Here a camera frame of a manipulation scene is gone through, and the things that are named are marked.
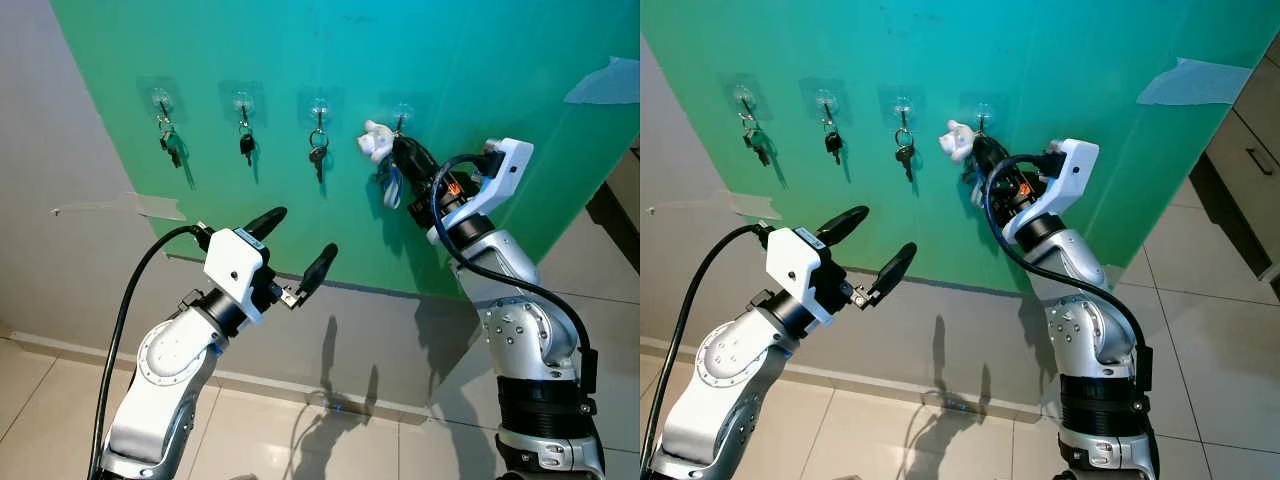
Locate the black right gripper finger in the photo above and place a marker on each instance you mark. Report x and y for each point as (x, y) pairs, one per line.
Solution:
(414, 171)
(992, 152)
(412, 152)
(992, 171)

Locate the dark cabinet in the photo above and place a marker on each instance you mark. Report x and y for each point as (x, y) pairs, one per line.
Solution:
(612, 215)
(1240, 150)

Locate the black headed single key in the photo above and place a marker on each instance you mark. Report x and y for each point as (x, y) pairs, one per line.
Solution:
(246, 145)
(832, 143)

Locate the light blue tape patch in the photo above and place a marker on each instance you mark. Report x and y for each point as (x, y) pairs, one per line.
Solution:
(605, 82)
(1190, 85)

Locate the green wall board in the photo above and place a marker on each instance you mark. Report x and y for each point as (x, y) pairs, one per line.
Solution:
(300, 40)
(880, 40)

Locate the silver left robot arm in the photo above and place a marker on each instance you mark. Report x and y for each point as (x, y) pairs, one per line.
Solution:
(720, 380)
(165, 380)

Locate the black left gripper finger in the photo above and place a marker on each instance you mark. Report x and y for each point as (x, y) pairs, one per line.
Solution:
(842, 224)
(895, 268)
(266, 222)
(320, 268)

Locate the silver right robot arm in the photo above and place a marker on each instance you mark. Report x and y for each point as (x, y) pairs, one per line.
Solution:
(1090, 330)
(520, 330)

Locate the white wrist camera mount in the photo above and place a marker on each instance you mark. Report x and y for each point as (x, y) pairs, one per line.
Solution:
(1075, 170)
(795, 265)
(235, 265)
(505, 168)

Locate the clear adhesive wall hook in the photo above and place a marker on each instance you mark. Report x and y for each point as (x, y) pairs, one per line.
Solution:
(160, 100)
(743, 97)
(241, 100)
(825, 100)
(319, 103)
(402, 108)
(902, 103)
(983, 108)

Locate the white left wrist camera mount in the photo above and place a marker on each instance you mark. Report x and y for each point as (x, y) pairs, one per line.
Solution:
(795, 265)
(235, 265)

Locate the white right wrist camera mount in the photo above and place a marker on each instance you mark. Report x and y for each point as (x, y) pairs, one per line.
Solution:
(1075, 170)
(505, 168)

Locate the grey tape strip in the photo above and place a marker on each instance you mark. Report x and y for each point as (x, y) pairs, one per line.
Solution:
(150, 207)
(745, 207)

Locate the dark key bunch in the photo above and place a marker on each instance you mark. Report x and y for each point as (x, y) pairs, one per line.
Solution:
(168, 140)
(752, 140)

